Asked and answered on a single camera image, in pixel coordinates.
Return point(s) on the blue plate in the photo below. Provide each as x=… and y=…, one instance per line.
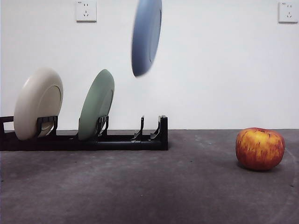
x=144, y=37

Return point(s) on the red yellow apple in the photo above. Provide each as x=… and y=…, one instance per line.
x=260, y=149

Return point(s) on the black plate rack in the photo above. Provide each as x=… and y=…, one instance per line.
x=116, y=144

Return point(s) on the green plate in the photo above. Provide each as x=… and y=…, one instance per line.
x=97, y=102

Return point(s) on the beige plate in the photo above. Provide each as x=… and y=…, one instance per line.
x=33, y=102

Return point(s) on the white wall socket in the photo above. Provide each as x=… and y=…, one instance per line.
x=86, y=11
x=288, y=12

